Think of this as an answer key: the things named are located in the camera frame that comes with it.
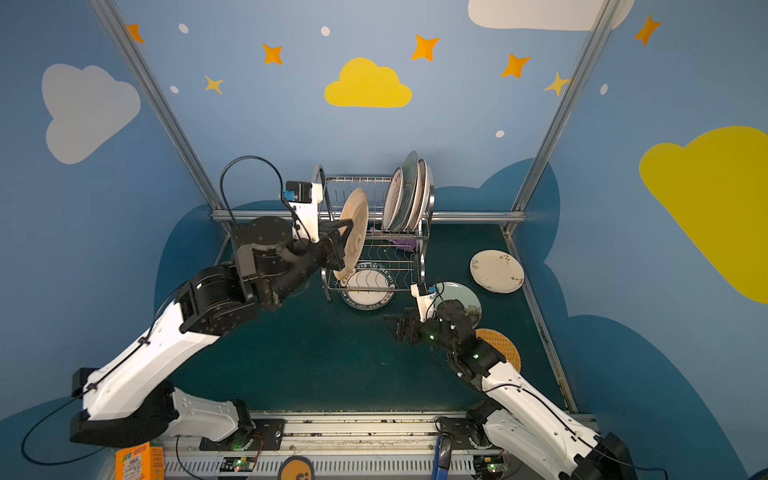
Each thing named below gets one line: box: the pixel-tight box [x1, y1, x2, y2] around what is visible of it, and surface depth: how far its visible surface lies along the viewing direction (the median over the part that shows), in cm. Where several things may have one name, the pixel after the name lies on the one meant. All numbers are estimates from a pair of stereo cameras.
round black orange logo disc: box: [278, 455, 315, 480], surface depth 72 cm
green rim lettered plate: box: [340, 262, 396, 311], surface depth 100 cm
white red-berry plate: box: [470, 249, 525, 294], surface depth 110 cm
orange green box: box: [115, 440, 165, 480], surface depth 68 cm
